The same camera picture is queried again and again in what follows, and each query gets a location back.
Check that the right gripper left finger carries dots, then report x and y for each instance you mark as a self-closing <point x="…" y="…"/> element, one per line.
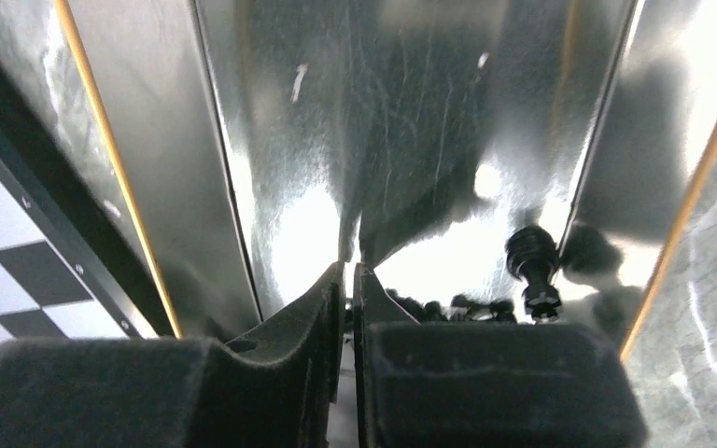
<point x="269" y="387"/>

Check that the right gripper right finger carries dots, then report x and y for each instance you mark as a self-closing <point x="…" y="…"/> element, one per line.
<point x="461" y="384"/>

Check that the gold tin of black pieces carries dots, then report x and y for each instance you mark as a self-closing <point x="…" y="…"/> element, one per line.
<point x="240" y="147"/>

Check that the chessboard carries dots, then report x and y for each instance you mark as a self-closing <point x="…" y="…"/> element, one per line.
<point x="64" y="270"/>

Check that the black rook in tin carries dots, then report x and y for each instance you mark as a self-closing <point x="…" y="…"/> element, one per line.
<point x="532" y="257"/>

